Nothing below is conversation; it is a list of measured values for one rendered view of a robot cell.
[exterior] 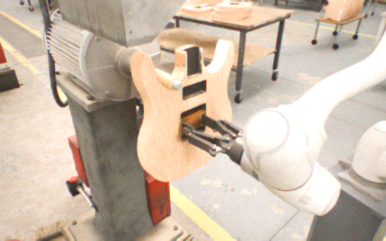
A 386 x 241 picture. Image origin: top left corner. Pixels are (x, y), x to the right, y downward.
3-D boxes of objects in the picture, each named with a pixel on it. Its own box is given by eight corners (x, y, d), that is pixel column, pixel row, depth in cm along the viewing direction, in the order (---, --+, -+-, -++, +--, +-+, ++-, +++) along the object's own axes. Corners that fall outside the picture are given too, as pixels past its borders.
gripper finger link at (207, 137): (229, 150, 75) (227, 152, 74) (191, 139, 79) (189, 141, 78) (231, 137, 73) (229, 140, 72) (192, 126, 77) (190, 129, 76)
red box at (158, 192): (128, 200, 161) (120, 148, 142) (146, 189, 168) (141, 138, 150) (153, 227, 145) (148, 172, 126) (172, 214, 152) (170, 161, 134)
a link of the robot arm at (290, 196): (286, 155, 71) (274, 131, 61) (349, 187, 61) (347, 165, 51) (262, 191, 70) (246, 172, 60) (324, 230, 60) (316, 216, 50)
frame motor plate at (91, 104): (49, 79, 112) (46, 70, 110) (105, 65, 126) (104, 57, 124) (88, 113, 89) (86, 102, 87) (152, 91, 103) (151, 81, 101)
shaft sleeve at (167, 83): (137, 72, 82) (128, 69, 80) (141, 61, 81) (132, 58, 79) (177, 91, 70) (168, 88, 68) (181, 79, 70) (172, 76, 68)
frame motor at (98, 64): (49, 76, 107) (29, 3, 94) (113, 60, 123) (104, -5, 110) (98, 117, 81) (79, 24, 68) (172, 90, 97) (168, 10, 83)
